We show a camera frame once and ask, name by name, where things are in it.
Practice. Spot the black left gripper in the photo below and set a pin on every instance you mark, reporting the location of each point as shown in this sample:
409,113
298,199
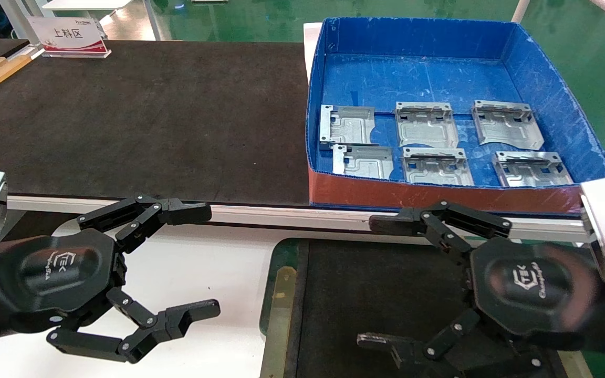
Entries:
55,278

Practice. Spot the brass tray edge strip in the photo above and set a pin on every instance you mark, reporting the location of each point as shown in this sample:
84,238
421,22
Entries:
279,325

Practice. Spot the aluminium frame rail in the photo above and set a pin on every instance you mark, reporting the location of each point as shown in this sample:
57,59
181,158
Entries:
292,215

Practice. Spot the blue corrugated plastic box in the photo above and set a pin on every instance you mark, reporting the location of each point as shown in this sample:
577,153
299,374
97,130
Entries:
418,79

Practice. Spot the large black conveyor mat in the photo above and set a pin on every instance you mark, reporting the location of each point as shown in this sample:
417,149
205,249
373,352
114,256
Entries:
150,121

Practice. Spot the acrylic sign with Chinese text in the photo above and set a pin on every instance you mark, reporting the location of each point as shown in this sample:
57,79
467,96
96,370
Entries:
66,35

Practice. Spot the black tray container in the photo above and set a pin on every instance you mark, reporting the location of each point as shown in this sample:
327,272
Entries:
350,294

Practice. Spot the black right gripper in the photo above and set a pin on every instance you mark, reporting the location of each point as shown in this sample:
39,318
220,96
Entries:
528,289

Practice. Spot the white background table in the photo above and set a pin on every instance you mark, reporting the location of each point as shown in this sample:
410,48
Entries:
87,4

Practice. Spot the stamped metal bracket part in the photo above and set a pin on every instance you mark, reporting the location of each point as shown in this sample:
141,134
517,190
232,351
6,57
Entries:
436,170
507,128
350,126
533,173
426,131
368,163

